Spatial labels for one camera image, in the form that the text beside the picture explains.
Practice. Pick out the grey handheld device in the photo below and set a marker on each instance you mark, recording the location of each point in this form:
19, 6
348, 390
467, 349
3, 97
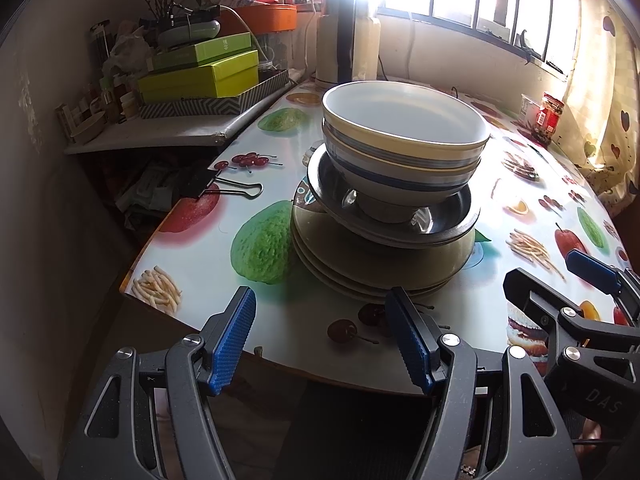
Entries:
190, 30

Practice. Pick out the cream electric kettle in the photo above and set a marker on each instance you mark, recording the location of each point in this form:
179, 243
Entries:
345, 40

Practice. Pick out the lime green box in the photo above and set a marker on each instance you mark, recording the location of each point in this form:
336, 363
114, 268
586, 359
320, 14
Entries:
200, 80

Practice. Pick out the grey zigzag striped tray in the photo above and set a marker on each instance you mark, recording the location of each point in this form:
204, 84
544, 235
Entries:
200, 107

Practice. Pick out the stack of plates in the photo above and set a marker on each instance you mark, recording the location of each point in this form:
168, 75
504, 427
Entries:
380, 260

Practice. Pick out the large white banded bowl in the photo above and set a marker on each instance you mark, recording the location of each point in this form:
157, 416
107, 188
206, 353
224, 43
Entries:
400, 185

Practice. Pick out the black binder clip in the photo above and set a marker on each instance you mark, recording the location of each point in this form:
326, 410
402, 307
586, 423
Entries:
210, 185

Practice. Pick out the fruit printed table cover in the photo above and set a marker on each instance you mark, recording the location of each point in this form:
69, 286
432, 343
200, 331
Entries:
200, 260

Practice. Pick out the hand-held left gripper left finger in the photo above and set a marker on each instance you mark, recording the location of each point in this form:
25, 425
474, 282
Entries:
232, 340

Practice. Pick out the small white banded bowl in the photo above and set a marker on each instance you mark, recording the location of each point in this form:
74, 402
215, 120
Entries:
400, 115

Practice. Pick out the white plastic tub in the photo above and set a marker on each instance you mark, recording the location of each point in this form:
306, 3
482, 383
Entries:
527, 107

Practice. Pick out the cream heart printed curtain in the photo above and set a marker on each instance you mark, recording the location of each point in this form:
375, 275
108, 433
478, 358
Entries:
610, 85

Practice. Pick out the white side shelf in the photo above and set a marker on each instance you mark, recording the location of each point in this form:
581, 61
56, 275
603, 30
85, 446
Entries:
165, 132

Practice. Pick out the person's right hand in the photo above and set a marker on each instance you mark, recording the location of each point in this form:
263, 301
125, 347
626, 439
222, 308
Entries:
592, 437

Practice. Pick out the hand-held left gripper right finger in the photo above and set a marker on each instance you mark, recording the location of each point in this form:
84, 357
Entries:
407, 340

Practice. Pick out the crumpled plastic bag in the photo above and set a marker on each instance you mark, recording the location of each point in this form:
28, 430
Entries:
127, 50

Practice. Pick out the orange box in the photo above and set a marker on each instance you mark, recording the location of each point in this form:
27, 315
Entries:
265, 17

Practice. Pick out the dark green flat box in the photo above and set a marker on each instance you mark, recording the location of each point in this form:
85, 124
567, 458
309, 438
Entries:
205, 50

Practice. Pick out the window with metal bars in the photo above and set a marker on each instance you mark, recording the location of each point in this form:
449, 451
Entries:
475, 0

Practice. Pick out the stainless steel bowl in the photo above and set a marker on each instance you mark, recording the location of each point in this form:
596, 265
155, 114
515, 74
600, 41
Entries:
450, 220

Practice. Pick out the pile of papers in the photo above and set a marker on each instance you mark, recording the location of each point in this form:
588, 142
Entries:
155, 195

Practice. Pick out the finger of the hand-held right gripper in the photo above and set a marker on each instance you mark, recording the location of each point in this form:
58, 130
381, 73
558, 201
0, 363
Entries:
592, 267
530, 292

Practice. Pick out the cluster of small bottles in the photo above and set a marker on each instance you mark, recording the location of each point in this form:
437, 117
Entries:
100, 110

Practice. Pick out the glass jar with red label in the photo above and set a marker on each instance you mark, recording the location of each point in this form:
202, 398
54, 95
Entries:
547, 117

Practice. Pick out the cream printed plate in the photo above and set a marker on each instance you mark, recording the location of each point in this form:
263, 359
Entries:
350, 294
320, 272

